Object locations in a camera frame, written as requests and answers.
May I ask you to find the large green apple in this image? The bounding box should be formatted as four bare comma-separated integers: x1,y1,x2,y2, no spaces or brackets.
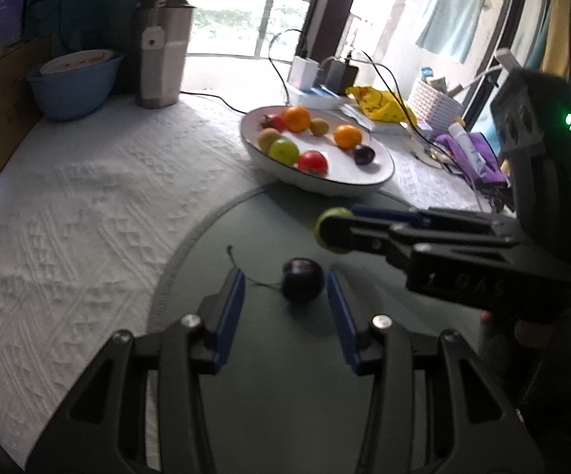
314,208,354,255

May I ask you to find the dark purple plum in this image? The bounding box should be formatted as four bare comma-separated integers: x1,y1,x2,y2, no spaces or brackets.
352,145,376,166

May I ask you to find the dark plum with stem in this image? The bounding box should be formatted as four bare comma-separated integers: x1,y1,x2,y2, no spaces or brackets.
247,257,325,307

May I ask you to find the orange tangerine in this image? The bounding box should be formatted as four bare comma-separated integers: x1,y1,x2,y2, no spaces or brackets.
332,124,363,151

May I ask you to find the red tomato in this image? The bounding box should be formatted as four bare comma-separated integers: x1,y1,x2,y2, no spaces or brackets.
296,150,328,175

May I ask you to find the brown kiwi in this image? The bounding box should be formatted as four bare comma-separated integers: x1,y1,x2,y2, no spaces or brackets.
257,127,282,154
309,118,329,137

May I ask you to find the small green apple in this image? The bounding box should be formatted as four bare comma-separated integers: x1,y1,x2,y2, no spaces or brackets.
267,138,299,167

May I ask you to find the orange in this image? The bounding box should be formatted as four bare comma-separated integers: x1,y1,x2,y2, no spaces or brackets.
281,106,311,134

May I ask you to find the red persimmon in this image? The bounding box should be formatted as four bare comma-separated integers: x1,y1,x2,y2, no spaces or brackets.
260,113,287,133

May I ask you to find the purple cloth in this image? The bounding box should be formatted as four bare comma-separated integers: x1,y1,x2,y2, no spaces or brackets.
436,133,507,190

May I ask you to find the white tube bottle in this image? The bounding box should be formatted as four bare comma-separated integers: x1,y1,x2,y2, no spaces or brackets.
448,121,486,175

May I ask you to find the white perforated basket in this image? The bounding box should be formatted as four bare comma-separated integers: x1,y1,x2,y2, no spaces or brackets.
408,79,463,133

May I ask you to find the yellow plastic bag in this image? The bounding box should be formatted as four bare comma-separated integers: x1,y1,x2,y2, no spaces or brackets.
346,86,417,125

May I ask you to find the white round plate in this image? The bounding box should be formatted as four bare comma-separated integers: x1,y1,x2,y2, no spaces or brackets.
239,106,395,197

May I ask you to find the white desk lamp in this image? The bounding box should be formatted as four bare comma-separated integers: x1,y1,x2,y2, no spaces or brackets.
446,47,521,98

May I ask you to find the black power adapter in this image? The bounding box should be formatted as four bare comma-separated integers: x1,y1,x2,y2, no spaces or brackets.
323,51,358,96

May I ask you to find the yellow curtain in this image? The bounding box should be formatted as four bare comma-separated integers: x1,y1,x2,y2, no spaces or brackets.
540,0,571,79

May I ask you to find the white power strip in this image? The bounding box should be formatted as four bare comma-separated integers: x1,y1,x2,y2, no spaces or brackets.
285,83,350,111

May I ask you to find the white textured tablecloth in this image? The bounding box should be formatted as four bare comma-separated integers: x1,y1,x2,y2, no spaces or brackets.
0,93,494,465

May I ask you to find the hanging teal towel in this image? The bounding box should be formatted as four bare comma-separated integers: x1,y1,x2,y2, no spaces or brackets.
415,0,484,63

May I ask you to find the white charger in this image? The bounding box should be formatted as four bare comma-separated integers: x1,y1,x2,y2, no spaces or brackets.
287,56,320,92

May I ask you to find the blue bowl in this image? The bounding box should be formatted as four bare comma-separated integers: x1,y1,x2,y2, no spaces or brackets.
26,49,124,121

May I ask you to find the stainless steel tumbler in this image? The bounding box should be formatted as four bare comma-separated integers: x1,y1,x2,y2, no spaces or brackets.
133,0,195,109

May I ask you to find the cardboard box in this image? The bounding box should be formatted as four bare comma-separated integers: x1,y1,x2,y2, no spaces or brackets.
0,38,52,174

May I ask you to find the teal curtain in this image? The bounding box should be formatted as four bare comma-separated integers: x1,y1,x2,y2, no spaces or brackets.
23,0,138,94

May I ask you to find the black charging cable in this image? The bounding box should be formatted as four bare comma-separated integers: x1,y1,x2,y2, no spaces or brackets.
178,28,312,116

